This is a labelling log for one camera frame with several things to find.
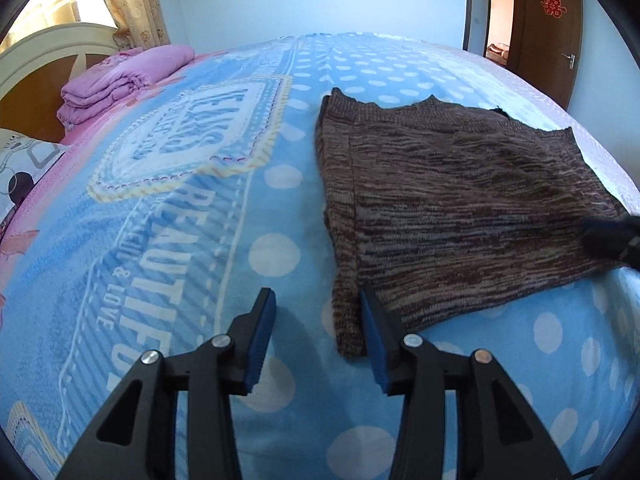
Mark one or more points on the brown door frame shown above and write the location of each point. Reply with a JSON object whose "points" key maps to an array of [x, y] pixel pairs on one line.
{"points": [[468, 10]]}

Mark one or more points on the folded pink blanket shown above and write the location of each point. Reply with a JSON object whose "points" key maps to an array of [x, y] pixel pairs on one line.
{"points": [[115, 80]]}

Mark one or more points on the brown wooden door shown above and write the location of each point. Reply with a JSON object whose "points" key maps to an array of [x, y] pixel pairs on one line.
{"points": [[540, 50]]}

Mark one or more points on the cream wooden headboard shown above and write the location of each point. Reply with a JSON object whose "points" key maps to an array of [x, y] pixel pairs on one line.
{"points": [[30, 50]]}

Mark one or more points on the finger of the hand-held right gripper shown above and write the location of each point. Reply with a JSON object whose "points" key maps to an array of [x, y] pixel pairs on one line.
{"points": [[612, 240]]}

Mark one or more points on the brown knitted sweater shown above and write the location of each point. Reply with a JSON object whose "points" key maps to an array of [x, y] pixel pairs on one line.
{"points": [[450, 210]]}

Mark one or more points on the printed bed sheet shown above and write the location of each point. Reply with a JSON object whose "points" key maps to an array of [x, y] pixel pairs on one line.
{"points": [[200, 260]]}

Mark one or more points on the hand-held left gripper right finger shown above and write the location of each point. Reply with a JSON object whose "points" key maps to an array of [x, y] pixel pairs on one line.
{"points": [[375, 345]]}

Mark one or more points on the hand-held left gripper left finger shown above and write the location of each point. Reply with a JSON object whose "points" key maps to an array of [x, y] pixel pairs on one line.
{"points": [[260, 340]]}

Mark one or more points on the sofa in next room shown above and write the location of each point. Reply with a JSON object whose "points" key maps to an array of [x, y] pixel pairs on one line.
{"points": [[497, 52]]}

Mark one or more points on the red paper door decoration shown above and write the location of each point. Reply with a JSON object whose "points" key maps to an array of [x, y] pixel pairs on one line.
{"points": [[553, 2]]}

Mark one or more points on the patterned grey pillow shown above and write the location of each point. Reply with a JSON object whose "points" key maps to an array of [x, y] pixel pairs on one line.
{"points": [[20, 165]]}

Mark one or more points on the yellow patterned curtain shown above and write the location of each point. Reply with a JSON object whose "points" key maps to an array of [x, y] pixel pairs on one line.
{"points": [[135, 5], [50, 0]]}

